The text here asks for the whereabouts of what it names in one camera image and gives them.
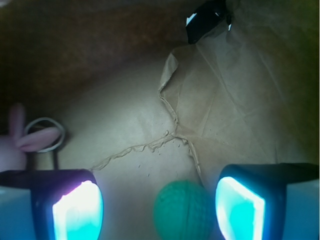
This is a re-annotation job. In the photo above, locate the brown paper bag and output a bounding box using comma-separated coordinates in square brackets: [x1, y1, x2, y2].
[0, 0, 320, 240]

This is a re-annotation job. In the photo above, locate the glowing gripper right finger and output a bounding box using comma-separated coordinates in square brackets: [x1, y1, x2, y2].
[215, 163, 320, 240]

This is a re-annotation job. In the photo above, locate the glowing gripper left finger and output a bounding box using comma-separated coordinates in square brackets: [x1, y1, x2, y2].
[0, 169, 104, 240]

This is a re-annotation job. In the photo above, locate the green textured ball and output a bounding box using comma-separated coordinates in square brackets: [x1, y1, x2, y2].
[153, 180, 215, 240]

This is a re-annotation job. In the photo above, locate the pink plush bunny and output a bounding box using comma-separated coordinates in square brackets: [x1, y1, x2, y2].
[0, 103, 66, 172]

